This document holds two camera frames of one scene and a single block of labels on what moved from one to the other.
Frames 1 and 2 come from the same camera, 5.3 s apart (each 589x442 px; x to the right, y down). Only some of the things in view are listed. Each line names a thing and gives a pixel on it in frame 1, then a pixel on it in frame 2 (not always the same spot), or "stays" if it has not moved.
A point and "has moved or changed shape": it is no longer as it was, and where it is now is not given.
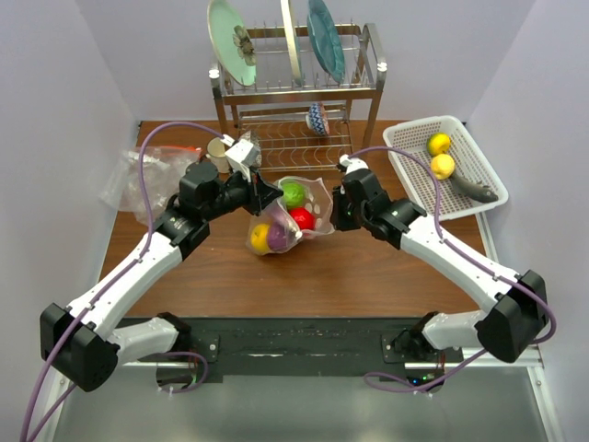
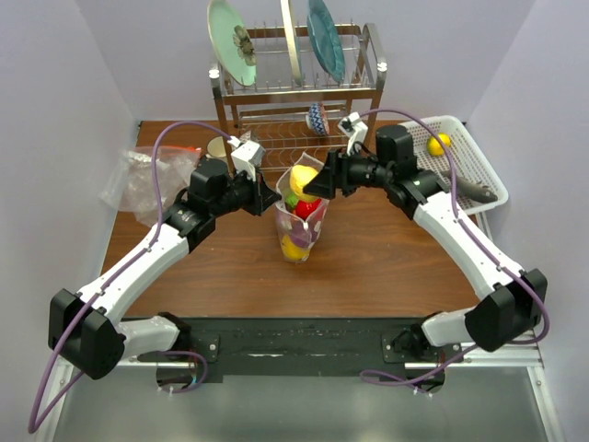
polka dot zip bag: (302, 211) has moved or changed shape
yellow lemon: (438, 143) stays
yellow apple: (442, 166) to (299, 176)
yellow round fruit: (259, 238) to (293, 250)
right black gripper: (338, 220) to (336, 166)
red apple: (305, 218) to (304, 208)
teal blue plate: (325, 40) stays
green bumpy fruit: (294, 194) has moved or changed shape
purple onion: (277, 236) to (301, 238)
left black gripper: (259, 191) stays
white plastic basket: (417, 183) stays
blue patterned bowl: (317, 120) stays
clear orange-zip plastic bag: (162, 169) stays
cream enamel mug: (216, 151) stays
